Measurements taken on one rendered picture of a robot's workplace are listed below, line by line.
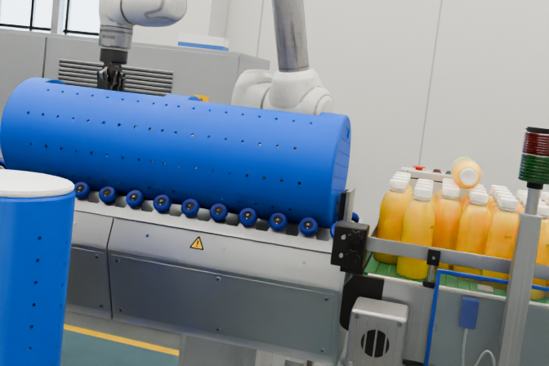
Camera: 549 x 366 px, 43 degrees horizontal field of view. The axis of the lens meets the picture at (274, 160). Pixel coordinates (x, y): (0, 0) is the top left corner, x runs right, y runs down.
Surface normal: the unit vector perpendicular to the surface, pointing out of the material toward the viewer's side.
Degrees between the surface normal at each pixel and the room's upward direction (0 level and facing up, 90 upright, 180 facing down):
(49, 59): 90
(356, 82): 90
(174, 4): 95
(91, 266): 109
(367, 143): 90
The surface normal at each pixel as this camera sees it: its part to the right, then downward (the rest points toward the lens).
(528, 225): -0.24, 0.07
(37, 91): -0.07, -0.69
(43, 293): 0.87, 0.15
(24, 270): 0.68, 0.15
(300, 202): -0.26, 0.55
